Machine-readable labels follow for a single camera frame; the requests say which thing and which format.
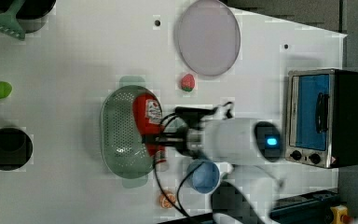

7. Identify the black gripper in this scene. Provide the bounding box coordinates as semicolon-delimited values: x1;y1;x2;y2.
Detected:
143;106;217;156

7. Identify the red ketchup bottle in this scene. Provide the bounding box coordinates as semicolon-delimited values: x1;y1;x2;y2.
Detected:
132;93;166;163

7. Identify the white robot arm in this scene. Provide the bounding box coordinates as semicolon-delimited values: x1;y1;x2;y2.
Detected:
142;107;358;224

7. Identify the green oval strainer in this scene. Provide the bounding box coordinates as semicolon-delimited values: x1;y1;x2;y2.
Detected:
100;76;169;189

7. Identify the red toy strawberry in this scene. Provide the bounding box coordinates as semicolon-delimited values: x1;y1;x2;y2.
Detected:
180;74;195;92

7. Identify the blue cup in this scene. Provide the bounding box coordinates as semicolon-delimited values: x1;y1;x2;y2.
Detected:
186;160;220;194

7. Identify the round lilac plate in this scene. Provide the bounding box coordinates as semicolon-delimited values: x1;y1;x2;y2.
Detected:
176;0;241;76

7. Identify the orange slice toy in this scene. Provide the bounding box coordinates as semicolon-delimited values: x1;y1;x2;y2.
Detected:
159;190;176;209

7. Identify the silver toaster oven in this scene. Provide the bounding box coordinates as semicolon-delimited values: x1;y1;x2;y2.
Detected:
285;69;358;169

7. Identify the black round cup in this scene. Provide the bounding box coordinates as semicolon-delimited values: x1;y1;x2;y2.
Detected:
0;128;34;171

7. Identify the green slotted spatula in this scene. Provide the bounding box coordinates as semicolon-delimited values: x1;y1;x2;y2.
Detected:
0;0;25;41

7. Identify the black cable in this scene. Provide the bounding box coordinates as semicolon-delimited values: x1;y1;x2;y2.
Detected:
151;101;235;224

